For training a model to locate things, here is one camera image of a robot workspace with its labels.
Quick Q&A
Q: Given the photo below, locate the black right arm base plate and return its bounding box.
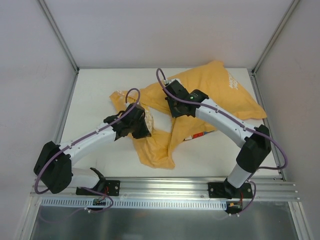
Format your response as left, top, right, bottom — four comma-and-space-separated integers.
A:
207, 182, 254, 200

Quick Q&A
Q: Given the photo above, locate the aluminium front rail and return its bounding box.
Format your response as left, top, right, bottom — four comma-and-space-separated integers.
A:
29, 176, 301, 202

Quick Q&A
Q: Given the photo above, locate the aluminium frame post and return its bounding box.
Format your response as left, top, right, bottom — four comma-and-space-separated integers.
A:
251, 0, 301, 76
36, 0, 80, 74

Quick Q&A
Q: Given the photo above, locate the right aluminium side rail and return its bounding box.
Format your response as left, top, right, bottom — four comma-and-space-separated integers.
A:
248, 70, 288, 181

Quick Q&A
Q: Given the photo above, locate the white slotted cable duct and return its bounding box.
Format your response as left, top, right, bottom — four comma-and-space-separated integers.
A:
41, 197, 227, 211

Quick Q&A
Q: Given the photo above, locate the left aluminium frame post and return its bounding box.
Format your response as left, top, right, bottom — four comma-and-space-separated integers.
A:
36, 0, 80, 74

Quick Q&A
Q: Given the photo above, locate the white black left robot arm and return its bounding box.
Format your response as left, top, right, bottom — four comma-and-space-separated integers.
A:
33, 103, 152, 195

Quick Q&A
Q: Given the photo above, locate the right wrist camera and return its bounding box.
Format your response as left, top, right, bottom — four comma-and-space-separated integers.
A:
163, 78, 181, 86

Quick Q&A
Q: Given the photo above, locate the white pillow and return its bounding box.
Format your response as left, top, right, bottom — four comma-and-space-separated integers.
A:
149, 108, 172, 133

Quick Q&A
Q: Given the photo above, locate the right aluminium frame post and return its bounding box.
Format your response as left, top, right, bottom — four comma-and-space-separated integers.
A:
251, 0, 301, 76

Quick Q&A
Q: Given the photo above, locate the orange cartoon print pillowcase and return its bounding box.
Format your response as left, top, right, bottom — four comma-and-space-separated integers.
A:
109, 59, 268, 171

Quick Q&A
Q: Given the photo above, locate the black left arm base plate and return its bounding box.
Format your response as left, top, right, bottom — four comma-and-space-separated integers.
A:
75, 179, 121, 197

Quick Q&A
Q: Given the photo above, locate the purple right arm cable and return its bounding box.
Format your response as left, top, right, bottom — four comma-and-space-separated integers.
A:
156, 67, 289, 218

